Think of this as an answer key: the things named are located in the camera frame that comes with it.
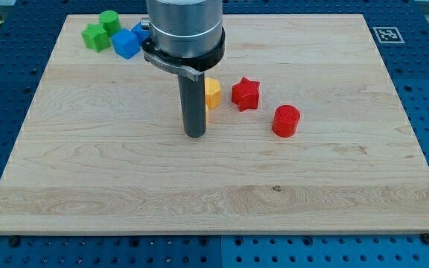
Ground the green star block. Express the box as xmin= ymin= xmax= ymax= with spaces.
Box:
xmin=81 ymin=24 xmax=111 ymax=52

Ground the yellow block behind rod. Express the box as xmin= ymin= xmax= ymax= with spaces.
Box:
xmin=205 ymin=103 xmax=209 ymax=125

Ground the green cylinder block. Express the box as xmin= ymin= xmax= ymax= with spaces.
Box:
xmin=99 ymin=10 xmax=121 ymax=37

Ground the yellow hexagon block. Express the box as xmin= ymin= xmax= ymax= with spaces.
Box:
xmin=205 ymin=78 xmax=221 ymax=109

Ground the red cylinder block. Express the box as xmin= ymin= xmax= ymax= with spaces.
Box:
xmin=272 ymin=105 xmax=301 ymax=138

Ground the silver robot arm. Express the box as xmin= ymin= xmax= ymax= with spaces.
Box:
xmin=141 ymin=0 xmax=225 ymax=82

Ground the red star block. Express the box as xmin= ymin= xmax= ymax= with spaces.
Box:
xmin=231 ymin=77 xmax=260 ymax=112

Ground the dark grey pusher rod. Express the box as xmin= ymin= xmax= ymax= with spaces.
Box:
xmin=178 ymin=73 xmax=206 ymax=138

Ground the wooden board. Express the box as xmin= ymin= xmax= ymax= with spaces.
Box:
xmin=0 ymin=14 xmax=429 ymax=236

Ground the black bolt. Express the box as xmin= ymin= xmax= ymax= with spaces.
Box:
xmin=420 ymin=233 xmax=429 ymax=245
xmin=7 ymin=236 xmax=21 ymax=248

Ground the black bolt front right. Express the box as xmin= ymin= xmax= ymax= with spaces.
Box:
xmin=420 ymin=233 xmax=429 ymax=245

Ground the white fiducial marker tag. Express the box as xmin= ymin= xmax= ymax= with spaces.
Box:
xmin=373 ymin=26 xmax=404 ymax=44

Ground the blue cube block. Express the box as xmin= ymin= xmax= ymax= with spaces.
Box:
xmin=111 ymin=29 xmax=140 ymax=60

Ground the blue block behind arm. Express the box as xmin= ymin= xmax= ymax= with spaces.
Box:
xmin=131 ymin=22 xmax=150 ymax=46

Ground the black bolt front left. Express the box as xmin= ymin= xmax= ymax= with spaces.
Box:
xmin=7 ymin=236 xmax=21 ymax=248

